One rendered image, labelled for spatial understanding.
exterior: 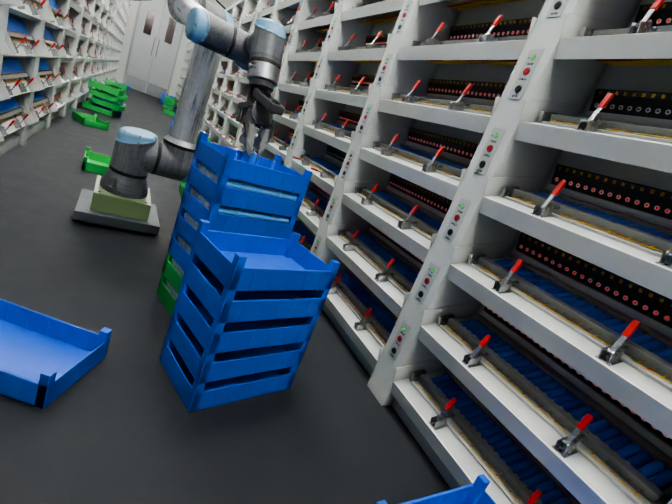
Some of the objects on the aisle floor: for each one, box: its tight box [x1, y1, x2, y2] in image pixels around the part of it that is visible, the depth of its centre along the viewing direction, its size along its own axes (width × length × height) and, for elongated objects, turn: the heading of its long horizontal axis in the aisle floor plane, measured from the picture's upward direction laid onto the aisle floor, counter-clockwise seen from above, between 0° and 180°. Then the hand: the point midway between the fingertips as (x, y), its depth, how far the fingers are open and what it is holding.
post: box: [284, 0, 380, 190], centre depth 221 cm, size 20×9×173 cm, turn 65°
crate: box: [156, 273, 176, 317], centre depth 135 cm, size 30×20×8 cm
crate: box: [0, 299, 112, 409], centre depth 85 cm, size 30×20×8 cm
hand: (254, 153), depth 113 cm, fingers closed, pressing on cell
